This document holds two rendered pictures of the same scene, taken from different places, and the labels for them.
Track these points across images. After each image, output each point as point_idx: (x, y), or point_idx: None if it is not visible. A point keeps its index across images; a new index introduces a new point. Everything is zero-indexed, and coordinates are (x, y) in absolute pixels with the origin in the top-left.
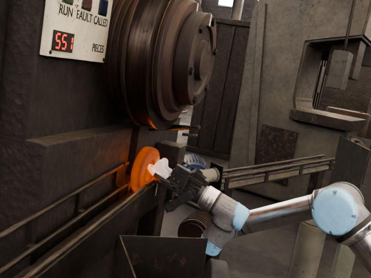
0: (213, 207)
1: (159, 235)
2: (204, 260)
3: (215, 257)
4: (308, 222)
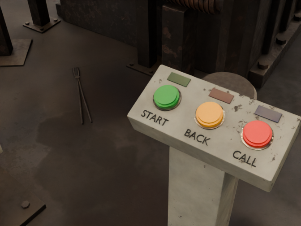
0: None
1: (252, 9)
2: (176, 25)
3: (220, 56)
4: (216, 76)
